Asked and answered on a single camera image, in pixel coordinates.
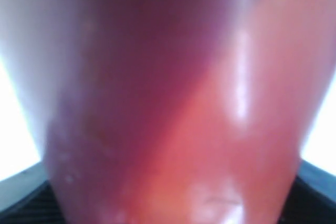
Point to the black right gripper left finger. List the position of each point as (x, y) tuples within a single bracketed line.
[(27, 197)]

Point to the red sauce squeeze bottle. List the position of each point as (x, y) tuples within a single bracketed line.
[(169, 111)]

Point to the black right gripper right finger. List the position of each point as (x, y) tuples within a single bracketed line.
[(311, 198)]

